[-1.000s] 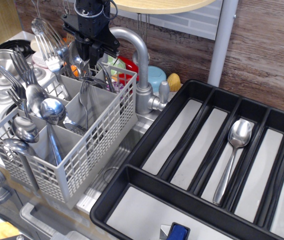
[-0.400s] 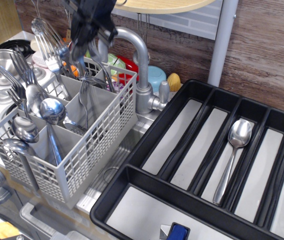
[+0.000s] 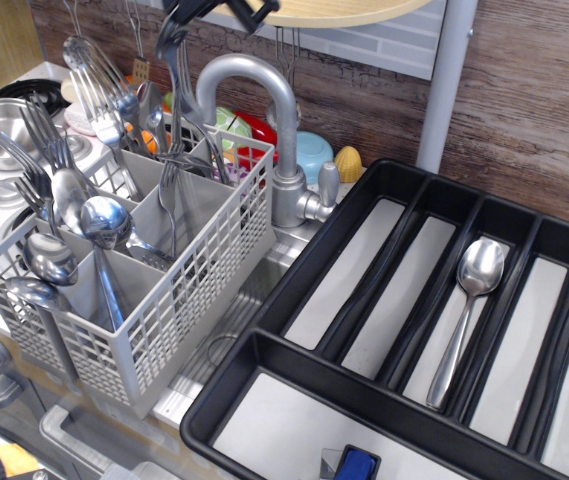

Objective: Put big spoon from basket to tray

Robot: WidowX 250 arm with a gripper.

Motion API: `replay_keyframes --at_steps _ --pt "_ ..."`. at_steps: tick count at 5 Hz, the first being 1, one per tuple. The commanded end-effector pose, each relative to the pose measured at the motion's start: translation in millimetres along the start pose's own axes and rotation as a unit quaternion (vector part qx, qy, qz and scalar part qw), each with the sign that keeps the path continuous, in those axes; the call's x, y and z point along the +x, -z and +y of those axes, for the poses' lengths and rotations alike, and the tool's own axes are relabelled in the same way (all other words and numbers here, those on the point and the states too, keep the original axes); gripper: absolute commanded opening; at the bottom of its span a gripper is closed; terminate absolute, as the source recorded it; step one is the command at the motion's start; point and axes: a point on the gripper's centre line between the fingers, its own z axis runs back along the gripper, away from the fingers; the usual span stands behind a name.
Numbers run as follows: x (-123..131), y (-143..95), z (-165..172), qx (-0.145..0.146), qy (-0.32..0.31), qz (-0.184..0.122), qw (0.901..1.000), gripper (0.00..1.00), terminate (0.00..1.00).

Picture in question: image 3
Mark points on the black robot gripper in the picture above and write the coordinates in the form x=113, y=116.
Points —
x=250, y=18

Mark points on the big steel spoon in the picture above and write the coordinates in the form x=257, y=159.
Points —
x=169, y=40

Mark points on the slotted steel spoon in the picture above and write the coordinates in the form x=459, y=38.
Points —
x=82, y=54

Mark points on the steel spoon behind centre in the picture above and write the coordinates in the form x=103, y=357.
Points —
x=70, y=191

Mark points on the steel spoon front left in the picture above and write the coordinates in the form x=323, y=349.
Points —
x=52, y=260

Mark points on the grey plastic cutlery basket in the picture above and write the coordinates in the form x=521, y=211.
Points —
x=221, y=233

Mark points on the steel spoon lowest left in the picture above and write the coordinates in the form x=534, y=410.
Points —
x=36, y=292

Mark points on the steel spoon in tray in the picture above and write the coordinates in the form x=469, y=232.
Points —
x=478, y=274

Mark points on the black cutlery tray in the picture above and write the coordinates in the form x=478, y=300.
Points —
x=345, y=348

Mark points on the steel fork back compartment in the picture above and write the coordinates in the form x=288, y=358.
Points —
x=191, y=111

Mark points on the steel fork compartment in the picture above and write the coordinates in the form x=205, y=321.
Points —
x=191, y=111
x=167, y=198

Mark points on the light wooden round shelf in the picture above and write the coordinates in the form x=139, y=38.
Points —
x=339, y=13

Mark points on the large steel fork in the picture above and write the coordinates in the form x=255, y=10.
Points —
x=104, y=120

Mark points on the red toy pepper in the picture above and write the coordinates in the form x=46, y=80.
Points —
x=259, y=130

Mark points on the steel fork middle compartment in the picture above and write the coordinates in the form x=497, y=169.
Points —
x=167, y=198

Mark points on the light blue toy bowl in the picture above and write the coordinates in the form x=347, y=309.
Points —
x=312, y=152

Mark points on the steel fork left cluster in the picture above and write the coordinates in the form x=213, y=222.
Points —
x=35, y=186

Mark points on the silver kitchen faucet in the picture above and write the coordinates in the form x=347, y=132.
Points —
x=293, y=202

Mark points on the yellow toy corn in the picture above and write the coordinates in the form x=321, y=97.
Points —
x=349, y=164

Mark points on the blue block bottom edge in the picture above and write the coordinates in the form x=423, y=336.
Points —
x=357, y=464

